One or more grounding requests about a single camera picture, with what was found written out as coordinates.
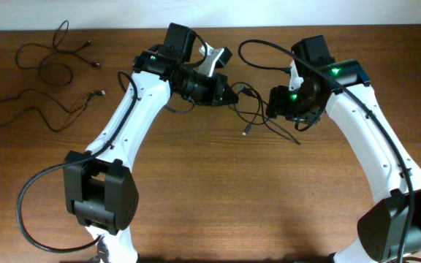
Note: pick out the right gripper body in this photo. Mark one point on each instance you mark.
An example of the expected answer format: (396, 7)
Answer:
(274, 103)

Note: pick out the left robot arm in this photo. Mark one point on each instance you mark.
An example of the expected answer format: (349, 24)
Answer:
(98, 184)

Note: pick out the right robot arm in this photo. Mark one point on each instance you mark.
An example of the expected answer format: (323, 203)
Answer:
(391, 230)

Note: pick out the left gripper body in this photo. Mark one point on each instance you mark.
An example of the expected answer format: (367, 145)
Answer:
(220, 90)

